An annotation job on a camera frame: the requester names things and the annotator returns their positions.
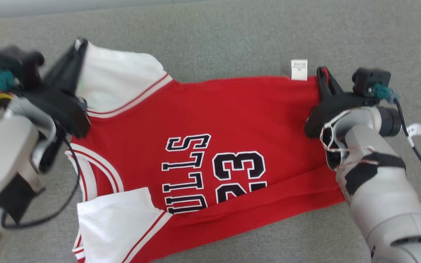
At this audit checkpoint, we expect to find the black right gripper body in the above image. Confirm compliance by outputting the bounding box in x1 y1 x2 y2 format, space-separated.
303 93 380 139

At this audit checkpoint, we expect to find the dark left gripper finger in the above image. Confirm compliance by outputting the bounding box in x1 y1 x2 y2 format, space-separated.
74 38 88 92
44 47 80 92

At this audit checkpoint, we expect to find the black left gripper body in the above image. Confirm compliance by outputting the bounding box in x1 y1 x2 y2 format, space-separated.
23 84 91 139

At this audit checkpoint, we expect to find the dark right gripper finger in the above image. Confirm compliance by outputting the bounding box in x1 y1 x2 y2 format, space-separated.
316 66 334 106
326 68 345 105

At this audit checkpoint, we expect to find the red Bulls basketball jersey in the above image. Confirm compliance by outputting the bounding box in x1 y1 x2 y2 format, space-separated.
64 39 346 263

